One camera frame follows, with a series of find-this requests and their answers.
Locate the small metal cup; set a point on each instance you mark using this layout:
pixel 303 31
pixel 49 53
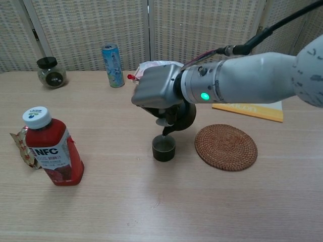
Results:
pixel 164 152

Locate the pink white plastic pouch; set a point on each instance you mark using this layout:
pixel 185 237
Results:
pixel 149 64

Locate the light blue drink can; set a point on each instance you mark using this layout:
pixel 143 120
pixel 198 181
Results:
pixel 113 66

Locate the red juice bottle white cap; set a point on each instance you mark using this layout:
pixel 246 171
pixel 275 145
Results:
pixel 53 151

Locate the woven folding screen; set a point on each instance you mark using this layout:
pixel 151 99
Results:
pixel 88 32

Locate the gold red snack packet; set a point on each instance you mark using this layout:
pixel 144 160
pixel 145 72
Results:
pixel 21 148

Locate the round woven brown coaster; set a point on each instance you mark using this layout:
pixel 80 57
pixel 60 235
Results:
pixel 225 148

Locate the white yellow book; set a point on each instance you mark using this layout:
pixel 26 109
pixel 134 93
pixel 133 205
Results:
pixel 267 112

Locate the glass jar black lid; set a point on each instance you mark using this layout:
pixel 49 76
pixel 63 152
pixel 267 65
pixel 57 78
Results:
pixel 51 75

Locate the black teapot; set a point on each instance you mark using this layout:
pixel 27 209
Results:
pixel 185 118

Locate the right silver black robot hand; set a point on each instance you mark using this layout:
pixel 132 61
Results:
pixel 156 87

